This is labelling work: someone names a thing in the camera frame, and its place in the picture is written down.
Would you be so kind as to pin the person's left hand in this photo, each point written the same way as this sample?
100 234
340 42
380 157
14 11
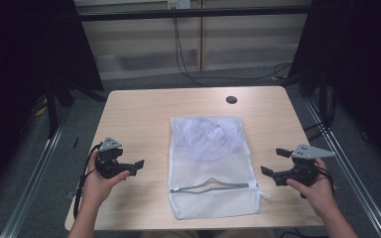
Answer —
97 188

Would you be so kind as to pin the white wall power outlet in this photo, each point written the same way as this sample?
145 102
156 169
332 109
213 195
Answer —
178 3

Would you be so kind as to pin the grey tape strip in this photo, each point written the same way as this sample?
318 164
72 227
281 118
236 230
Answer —
69 194

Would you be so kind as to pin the white mesh laundry bag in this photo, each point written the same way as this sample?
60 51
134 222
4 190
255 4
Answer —
211 195

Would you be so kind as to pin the white garment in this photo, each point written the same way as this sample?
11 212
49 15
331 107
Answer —
201 139

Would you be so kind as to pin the metal floor rail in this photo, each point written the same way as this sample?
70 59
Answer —
360 185
34 181

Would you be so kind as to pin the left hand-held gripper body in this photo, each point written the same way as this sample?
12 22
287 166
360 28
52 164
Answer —
109 165

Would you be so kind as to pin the person's right hand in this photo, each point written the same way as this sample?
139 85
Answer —
320 195

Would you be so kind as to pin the black metal stand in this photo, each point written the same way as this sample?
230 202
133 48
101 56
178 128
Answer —
51 112

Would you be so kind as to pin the yellow floor object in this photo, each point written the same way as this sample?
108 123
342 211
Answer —
41 109

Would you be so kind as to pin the small black floor object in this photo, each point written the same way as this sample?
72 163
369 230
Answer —
76 142

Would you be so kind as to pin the black curtain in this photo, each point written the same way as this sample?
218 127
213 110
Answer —
26 66
363 66

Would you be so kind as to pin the black horizontal metal bar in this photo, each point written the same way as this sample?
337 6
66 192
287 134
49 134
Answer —
191 13

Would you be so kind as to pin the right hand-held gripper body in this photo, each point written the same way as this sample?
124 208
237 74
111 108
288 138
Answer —
302 173

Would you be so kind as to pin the wooden wall post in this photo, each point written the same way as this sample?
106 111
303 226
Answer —
201 39

